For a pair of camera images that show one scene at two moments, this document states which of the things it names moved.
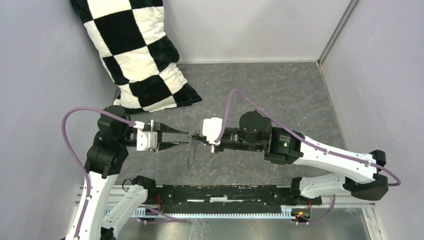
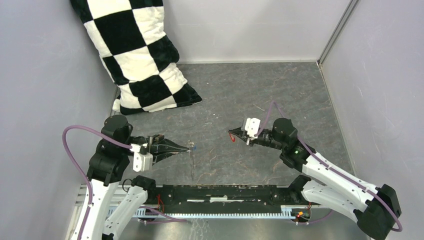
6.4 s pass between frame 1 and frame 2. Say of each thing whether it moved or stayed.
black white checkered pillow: stayed
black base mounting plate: stayed
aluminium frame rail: stayed
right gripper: moved
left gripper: moved
